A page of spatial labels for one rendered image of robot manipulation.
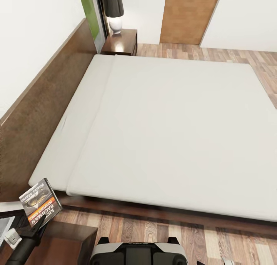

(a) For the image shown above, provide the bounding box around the hardback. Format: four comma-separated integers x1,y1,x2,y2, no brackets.
19,178,63,230

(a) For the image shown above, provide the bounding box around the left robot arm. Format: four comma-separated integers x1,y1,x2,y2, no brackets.
3,215,48,265

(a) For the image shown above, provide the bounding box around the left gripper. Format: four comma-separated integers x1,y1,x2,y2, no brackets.
8,215,48,264

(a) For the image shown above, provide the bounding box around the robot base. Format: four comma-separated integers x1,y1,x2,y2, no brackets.
89,237,189,265

